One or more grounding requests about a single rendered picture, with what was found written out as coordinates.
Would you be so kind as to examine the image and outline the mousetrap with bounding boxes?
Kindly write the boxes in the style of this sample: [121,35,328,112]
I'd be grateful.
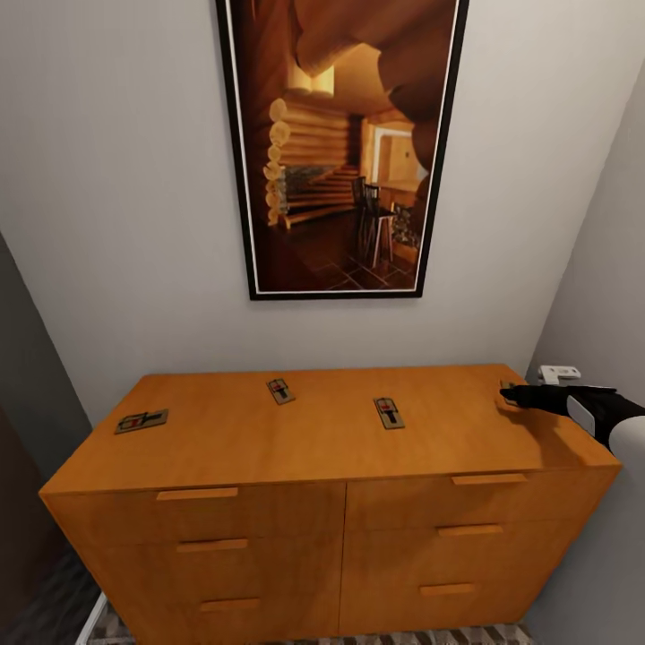
[267,378,296,406]
[502,381,518,407]
[115,409,168,435]
[374,397,406,430]

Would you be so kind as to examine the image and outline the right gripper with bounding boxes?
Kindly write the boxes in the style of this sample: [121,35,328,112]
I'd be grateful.
[500,384,561,413]

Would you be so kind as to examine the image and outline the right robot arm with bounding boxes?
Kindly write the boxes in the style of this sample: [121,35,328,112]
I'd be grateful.
[500,365,645,497]

